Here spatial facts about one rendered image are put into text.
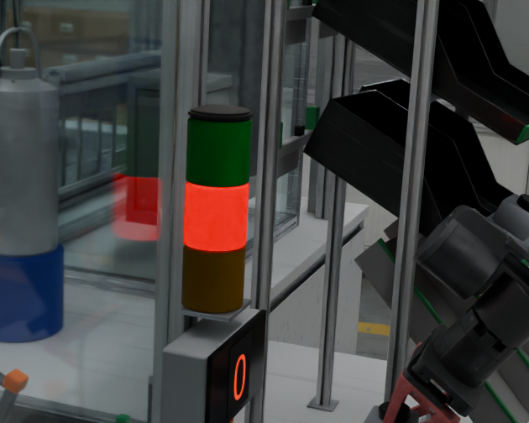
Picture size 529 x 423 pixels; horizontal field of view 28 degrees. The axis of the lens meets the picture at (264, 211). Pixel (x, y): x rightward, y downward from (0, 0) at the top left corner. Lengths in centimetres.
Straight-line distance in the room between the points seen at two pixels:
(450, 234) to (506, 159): 408
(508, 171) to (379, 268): 379
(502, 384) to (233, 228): 63
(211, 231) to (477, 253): 26
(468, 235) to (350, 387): 81
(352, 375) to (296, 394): 13
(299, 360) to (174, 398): 101
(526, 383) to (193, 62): 72
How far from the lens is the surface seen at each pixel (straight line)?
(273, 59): 119
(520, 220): 125
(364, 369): 179
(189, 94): 80
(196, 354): 79
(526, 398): 136
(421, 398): 97
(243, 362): 86
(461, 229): 94
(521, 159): 500
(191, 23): 79
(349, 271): 283
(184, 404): 81
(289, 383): 172
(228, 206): 80
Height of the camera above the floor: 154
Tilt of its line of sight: 14 degrees down
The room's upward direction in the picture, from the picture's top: 3 degrees clockwise
